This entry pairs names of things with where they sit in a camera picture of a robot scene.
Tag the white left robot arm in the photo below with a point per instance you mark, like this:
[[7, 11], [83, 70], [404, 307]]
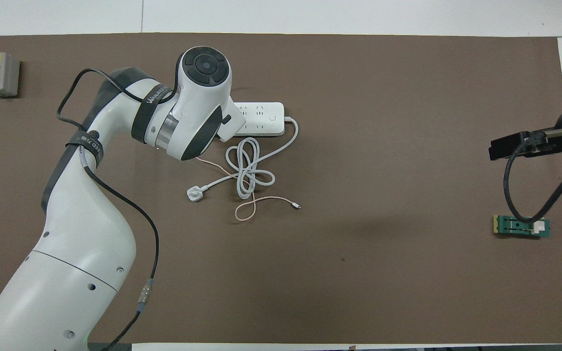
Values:
[[81, 243]]

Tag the white power strip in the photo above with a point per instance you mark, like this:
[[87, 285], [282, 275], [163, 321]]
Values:
[[266, 119]]

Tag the brown table mat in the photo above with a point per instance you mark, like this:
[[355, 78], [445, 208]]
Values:
[[310, 268]]

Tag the green knife switch block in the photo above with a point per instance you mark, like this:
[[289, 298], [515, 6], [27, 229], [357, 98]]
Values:
[[510, 225]]

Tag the grey on-off switch box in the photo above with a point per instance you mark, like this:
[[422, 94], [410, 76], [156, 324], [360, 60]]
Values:
[[5, 73]]

